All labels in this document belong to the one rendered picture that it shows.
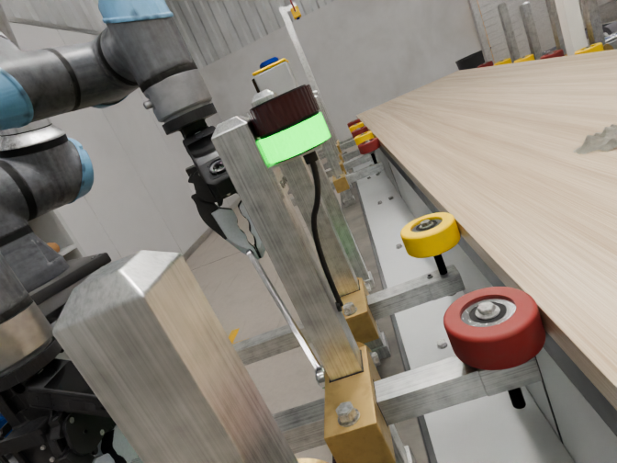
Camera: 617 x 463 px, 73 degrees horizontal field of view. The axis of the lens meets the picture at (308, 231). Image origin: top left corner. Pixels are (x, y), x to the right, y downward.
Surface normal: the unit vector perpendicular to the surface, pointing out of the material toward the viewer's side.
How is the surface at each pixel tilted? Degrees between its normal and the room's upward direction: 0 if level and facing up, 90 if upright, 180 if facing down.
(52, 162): 107
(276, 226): 90
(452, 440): 0
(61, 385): 29
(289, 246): 90
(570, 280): 0
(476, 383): 90
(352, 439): 90
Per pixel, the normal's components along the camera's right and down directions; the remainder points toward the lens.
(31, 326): 0.91, -0.33
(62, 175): 0.85, 0.12
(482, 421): -0.40, -0.87
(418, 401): -0.05, 0.33
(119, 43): -0.50, 0.47
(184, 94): 0.36, 0.14
